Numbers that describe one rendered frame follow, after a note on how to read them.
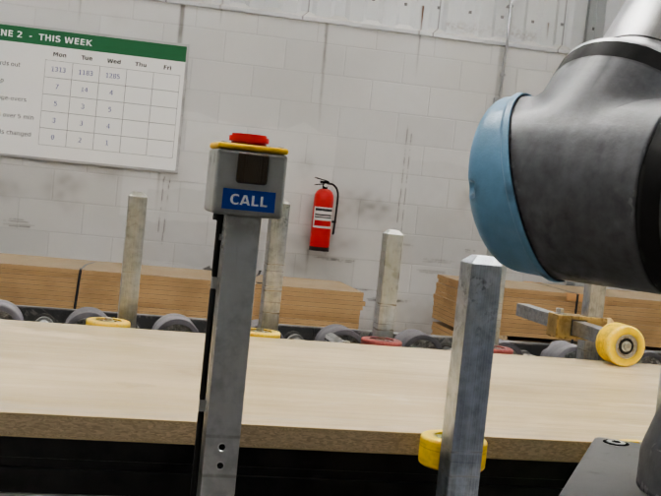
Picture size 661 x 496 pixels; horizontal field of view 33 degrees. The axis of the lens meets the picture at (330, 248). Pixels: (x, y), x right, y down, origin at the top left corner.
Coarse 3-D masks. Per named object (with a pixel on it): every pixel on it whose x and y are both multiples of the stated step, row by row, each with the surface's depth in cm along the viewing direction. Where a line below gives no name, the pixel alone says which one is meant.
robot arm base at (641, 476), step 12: (660, 408) 63; (660, 420) 62; (648, 432) 63; (660, 432) 61; (648, 444) 62; (660, 444) 61; (648, 456) 61; (660, 456) 60; (648, 468) 61; (660, 468) 60; (636, 480) 63; (648, 480) 61; (660, 480) 60; (648, 492) 61; (660, 492) 60
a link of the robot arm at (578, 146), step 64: (640, 0) 74; (576, 64) 70; (640, 64) 68; (512, 128) 69; (576, 128) 66; (640, 128) 63; (512, 192) 67; (576, 192) 65; (512, 256) 70; (576, 256) 66
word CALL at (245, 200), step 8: (224, 192) 109; (232, 192) 109; (240, 192) 110; (248, 192) 110; (256, 192) 110; (264, 192) 110; (224, 200) 109; (232, 200) 110; (240, 200) 110; (248, 200) 110; (256, 200) 110; (264, 200) 110; (272, 200) 110; (224, 208) 109; (232, 208) 110; (240, 208) 110; (248, 208) 110; (256, 208) 110; (264, 208) 110; (272, 208) 110
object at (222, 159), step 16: (224, 144) 109; (240, 144) 109; (224, 160) 109; (272, 160) 110; (208, 176) 115; (224, 176) 109; (272, 176) 110; (208, 192) 113; (272, 192) 110; (208, 208) 112
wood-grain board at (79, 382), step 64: (0, 320) 196; (0, 384) 141; (64, 384) 146; (128, 384) 150; (192, 384) 155; (256, 384) 160; (320, 384) 165; (384, 384) 170; (512, 384) 183; (576, 384) 190; (640, 384) 197; (320, 448) 135; (384, 448) 137; (512, 448) 141; (576, 448) 143
